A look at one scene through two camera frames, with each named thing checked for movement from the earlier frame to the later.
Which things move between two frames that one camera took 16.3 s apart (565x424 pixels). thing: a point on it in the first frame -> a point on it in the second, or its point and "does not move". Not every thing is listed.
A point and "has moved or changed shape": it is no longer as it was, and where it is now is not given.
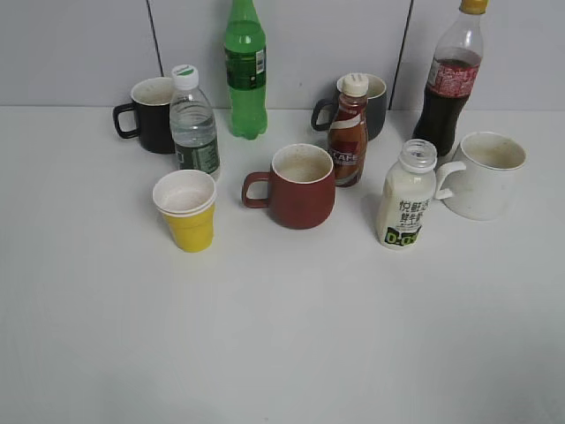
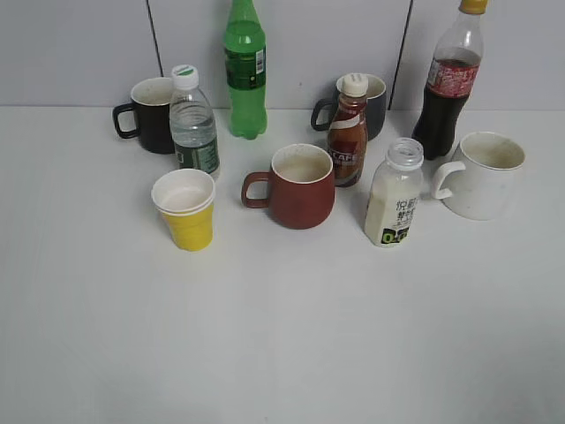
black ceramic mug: [151, 105] does not move
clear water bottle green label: [192, 124] does not move
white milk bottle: [405, 195] has moved or changed shape
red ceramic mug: [302, 186] does not move
